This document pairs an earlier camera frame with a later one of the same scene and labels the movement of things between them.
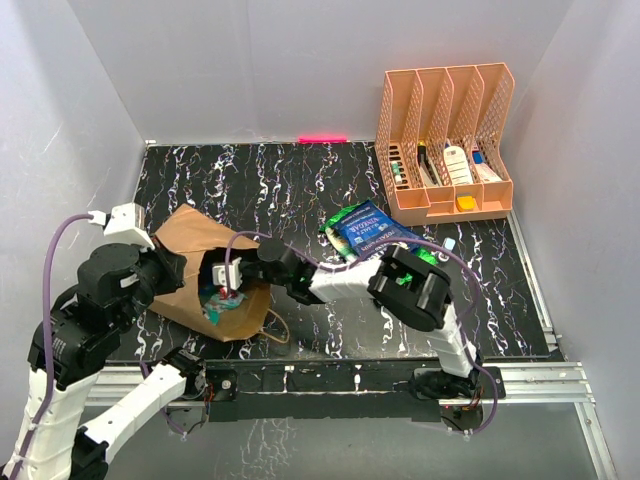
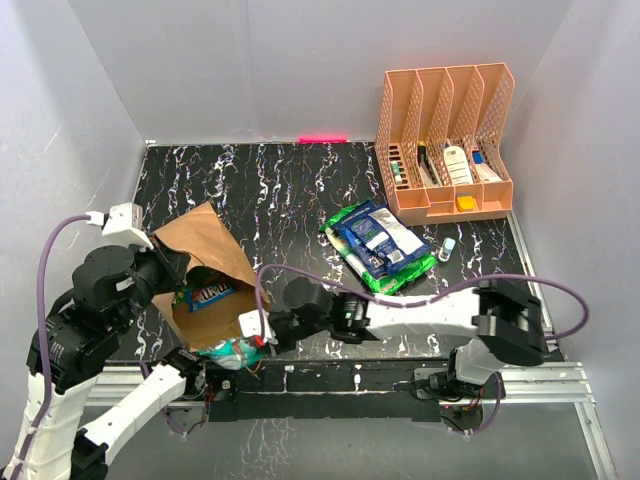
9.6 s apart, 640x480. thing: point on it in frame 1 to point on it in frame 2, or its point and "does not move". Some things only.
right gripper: (245, 264) to (277, 339)
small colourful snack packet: (221, 302) to (235, 353)
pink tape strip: (322, 139) does not move
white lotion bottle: (457, 165) does not move
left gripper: (173, 263) does not move
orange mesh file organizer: (443, 140) does not move
